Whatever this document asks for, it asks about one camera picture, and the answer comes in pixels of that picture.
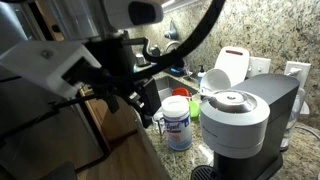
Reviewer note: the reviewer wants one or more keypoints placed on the stainless steel sink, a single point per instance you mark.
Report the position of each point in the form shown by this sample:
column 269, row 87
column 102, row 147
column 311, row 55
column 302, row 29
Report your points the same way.
column 171, row 83

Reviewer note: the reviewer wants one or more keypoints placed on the blue sponge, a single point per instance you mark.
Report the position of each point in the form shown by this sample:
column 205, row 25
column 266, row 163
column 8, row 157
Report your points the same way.
column 178, row 70

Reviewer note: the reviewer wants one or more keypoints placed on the steel kitchen faucet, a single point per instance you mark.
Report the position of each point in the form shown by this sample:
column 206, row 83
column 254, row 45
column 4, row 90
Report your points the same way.
column 171, row 33

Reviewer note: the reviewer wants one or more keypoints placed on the white ceramic bowl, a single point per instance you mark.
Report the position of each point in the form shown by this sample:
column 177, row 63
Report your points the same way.
column 215, row 81

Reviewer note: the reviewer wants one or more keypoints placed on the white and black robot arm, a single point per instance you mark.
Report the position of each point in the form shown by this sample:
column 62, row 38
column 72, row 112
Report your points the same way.
column 116, row 13

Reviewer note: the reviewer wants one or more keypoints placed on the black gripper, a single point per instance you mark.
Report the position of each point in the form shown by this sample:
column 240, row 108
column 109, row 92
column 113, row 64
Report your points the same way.
column 113, row 60

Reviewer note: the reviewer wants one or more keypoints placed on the white wall plate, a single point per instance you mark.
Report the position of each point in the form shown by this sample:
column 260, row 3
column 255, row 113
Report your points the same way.
column 260, row 66

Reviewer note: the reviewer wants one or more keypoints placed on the bright green plastic item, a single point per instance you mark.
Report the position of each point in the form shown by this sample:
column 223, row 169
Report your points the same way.
column 194, row 108

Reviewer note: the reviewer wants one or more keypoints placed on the stainless steel appliance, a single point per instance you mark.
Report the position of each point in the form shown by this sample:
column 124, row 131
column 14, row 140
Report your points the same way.
column 40, row 146

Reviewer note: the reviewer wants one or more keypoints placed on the grey and black coffee machine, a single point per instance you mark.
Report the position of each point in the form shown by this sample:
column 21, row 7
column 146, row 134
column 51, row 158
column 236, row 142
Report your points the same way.
column 240, row 126

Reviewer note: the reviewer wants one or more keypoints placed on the Lysol wipes container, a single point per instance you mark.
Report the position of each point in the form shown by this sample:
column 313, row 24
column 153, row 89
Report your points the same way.
column 176, row 123

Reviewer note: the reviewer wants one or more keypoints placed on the white wall outlet with plug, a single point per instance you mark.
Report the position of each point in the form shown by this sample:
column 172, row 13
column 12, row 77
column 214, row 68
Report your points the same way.
column 298, row 71

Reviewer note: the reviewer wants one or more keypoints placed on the blue label soap bottle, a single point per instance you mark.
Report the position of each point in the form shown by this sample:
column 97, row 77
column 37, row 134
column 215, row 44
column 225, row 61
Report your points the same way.
column 201, row 77

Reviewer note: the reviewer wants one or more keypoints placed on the orange plastic container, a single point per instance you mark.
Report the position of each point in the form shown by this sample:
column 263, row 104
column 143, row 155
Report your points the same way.
column 180, row 92

